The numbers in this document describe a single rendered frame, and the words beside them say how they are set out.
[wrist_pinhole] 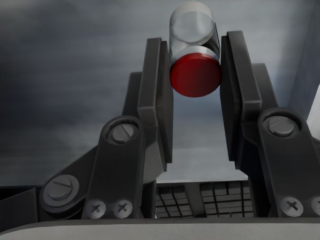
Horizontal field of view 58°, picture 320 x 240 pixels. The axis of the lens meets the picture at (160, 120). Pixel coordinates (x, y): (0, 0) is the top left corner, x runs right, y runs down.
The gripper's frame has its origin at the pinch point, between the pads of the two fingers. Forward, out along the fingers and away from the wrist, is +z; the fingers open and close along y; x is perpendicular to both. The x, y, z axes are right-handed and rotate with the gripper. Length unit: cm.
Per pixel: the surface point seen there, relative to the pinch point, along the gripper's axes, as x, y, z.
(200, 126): -11.0, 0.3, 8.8
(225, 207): -36.0, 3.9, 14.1
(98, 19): -0.8, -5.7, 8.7
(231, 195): -32.5, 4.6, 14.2
